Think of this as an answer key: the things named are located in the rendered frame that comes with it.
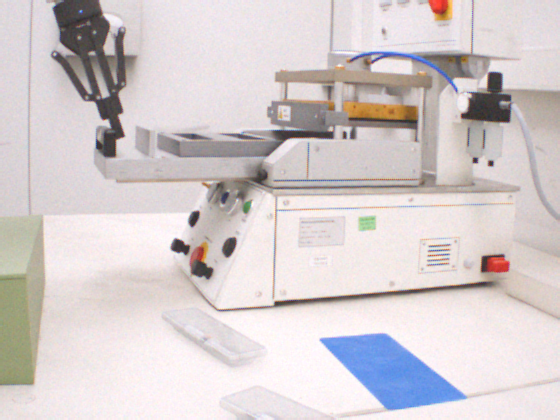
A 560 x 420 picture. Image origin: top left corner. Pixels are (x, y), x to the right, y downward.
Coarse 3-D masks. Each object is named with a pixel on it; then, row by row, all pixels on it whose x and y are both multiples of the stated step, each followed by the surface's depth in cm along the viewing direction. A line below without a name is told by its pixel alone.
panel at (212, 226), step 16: (256, 192) 104; (208, 208) 122; (240, 208) 108; (256, 208) 102; (192, 224) 125; (208, 224) 118; (224, 224) 111; (240, 224) 105; (192, 240) 123; (208, 240) 115; (224, 240) 108; (240, 240) 102; (176, 256) 127; (208, 256) 112; (224, 256) 105; (224, 272) 102; (208, 288) 106
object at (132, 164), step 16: (144, 128) 106; (144, 144) 106; (96, 160) 111; (112, 160) 97; (128, 160) 97; (144, 160) 98; (160, 160) 99; (176, 160) 100; (192, 160) 101; (208, 160) 102; (224, 160) 103; (240, 160) 103; (256, 160) 104; (112, 176) 97; (128, 176) 98; (144, 176) 99; (160, 176) 100; (176, 176) 100; (192, 176) 101; (208, 176) 102; (224, 176) 103; (240, 176) 104; (256, 176) 105
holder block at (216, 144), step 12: (216, 132) 122; (228, 132) 123; (168, 144) 109; (180, 144) 101; (192, 144) 101; (204, 144) 102; (216, 144) 103; (228, 144) 103; (240, 144) 104; (252, 144) 105; (264, 144) 105; (276, 144) 106; (180, 156) 101; (192, 156) 102; (204, 156) 102; (216, 156) 103; (228, 156) 104; (240, 156) 104; (252, 156) 105; (264, 156) 106
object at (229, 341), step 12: (168, 312) 92; (180, 312) 92; (192, 312) 92; (204, 312) 93; (192, 324) 87; (204, 324) 88; (216, 324) 88; (204, 336) 83; (216, 336) 83; (228, 336) 84; (240, 336) 84; (216, 348) 79; (228, 348) 80; (240, 348) 80; (252, 348) 80; (264, 348) 80
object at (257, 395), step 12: (228, 396) 66; (240, 396) 66; (252, 396) 67; (264, 396) 67; (276, 396) 67; (240, 408) 64; (252, 408) 64; (264, 408) 64; (276, 408) 64; (288, 408) 64; (300, 408) 64; (312, 408) 64
